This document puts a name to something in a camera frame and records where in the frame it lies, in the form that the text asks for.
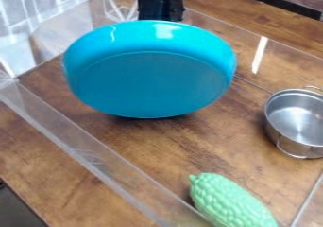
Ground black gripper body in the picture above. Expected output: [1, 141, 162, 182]
[137, 0, 185, 22]

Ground blue round plastic tray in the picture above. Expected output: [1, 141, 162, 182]
[61, 21, 237, 118]

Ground green bitter gourd toy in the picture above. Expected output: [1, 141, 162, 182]
[189, 173, 279, 227]

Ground clear acrylic barrier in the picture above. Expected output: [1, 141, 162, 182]
[0, 0, 323, 227]

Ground silver steel pot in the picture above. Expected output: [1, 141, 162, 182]
[264, 85, 323, 159]

